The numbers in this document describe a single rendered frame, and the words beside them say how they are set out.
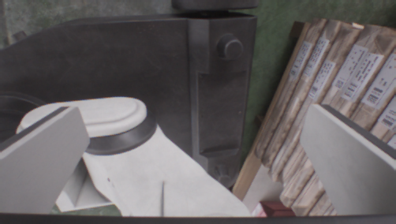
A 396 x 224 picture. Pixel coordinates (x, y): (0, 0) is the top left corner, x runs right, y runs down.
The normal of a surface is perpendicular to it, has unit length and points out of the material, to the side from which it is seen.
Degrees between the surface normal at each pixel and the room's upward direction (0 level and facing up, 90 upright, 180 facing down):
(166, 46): 0
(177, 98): 0
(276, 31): 0
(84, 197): 90
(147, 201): 90
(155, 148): 90
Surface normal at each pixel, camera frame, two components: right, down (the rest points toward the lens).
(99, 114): -0.02, -0.86
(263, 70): 0.18, 0.50
